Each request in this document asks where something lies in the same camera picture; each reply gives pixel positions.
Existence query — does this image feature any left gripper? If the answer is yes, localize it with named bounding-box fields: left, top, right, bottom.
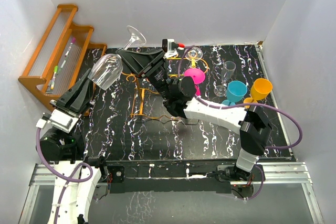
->
left=49, top=67, right=95, bottom=137

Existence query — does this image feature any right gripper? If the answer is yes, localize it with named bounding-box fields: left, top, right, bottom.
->
left=116, top=50, right=173, bottom=101

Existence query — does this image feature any clear short wine glass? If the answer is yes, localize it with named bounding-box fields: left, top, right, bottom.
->
left=88, top=26, right=146, bottom=90

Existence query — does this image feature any clear large wine glass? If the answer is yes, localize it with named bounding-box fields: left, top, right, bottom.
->
left=187, top=47, right=203, bottom=68

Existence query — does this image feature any pink plastic wine glass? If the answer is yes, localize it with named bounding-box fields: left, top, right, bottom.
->
left=184, top=68, right=205, bottom=96

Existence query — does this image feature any clear champagne flute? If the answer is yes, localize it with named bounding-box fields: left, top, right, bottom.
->
left=214, top=61, right=236, bottom=97

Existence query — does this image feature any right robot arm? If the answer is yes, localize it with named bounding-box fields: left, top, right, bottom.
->
left=117, top=49, right=272, bottom=180

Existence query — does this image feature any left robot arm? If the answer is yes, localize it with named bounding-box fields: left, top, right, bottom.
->
left=36, top=71, right=109, bottom=223

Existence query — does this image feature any gold metal wine glass rack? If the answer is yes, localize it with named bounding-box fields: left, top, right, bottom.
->
left=127, top=47, right=197, bottom=121

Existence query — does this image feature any teal plastic wine glass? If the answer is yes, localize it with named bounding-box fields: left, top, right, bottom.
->
left=222, top=81, right=247, bottom=106

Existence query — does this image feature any orange plastic wine glass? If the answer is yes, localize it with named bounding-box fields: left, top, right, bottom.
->
left=243, top=78, right=273, bottom=104

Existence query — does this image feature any green capped marker pen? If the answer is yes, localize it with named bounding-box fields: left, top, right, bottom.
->
left=50, top=65, right=58, bottom=91

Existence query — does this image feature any orange wooden stepped shelf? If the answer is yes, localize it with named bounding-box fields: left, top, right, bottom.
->
left=18, top=4, right=107, bottom=111

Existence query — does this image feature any pink capped marker pen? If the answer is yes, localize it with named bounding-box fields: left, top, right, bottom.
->
left=61, top=37, right=76, bottom=67

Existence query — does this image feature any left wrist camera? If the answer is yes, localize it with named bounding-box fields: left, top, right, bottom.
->
left=36, top=109, right=79, bottom=133

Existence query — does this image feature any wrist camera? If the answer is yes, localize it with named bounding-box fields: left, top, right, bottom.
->
left=36, top=109, right=79, bottom=133
left=162, top=39, right=185, bottom=58

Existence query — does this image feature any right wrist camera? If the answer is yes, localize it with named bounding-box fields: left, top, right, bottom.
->
left=162, top=39, right=185, bottom=58

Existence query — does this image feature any aluminium base frame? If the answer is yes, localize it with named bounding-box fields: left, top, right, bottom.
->
left=18, top=163, right=323, bottom=224

